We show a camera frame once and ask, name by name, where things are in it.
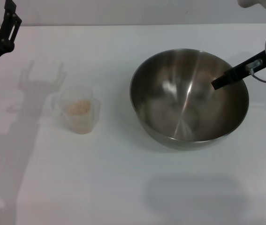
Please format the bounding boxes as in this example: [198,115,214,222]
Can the uncooked rice grains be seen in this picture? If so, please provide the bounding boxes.
[67,99,91,116]

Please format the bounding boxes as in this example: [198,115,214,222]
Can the stainless steel mixing bowl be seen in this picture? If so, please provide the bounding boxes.
[129,48,250,151]

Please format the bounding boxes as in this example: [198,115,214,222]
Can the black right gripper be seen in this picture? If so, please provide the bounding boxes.
[211,50,266,91]

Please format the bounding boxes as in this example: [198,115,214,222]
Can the clear plastic measuring cup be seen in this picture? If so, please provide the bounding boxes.
[50,87,101,135]

